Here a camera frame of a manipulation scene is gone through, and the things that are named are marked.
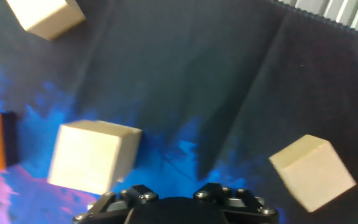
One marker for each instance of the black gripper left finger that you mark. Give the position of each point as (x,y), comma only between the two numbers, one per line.
(129,196)

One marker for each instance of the blue mountain print cloth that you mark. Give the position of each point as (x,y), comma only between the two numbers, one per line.
(213,77)

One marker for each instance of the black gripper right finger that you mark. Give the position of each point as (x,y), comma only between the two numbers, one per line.
(228,196)

